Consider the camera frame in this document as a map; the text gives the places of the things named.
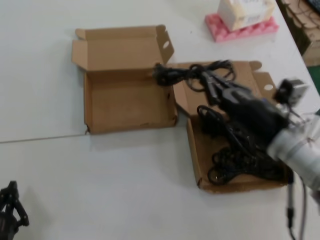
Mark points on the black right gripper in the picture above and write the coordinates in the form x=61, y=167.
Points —
x=252, y=112

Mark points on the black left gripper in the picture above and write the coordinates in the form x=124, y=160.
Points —
x=6, y=225

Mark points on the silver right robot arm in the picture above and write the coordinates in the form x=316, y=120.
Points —
x=297, y=157

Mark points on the empty open cardboard box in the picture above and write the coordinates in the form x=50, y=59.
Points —
x=125, y=105

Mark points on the brown carton box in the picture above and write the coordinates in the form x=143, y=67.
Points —
x=311, y=47

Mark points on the pink foam pad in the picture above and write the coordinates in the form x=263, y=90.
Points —
x=222, y=31

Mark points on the white printed carton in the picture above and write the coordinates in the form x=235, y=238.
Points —
x=237, y=12

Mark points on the cut cardboard sheets stack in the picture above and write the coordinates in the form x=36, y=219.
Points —
x=300, y=12

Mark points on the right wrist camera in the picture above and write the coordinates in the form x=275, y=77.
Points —
x=291, y=91

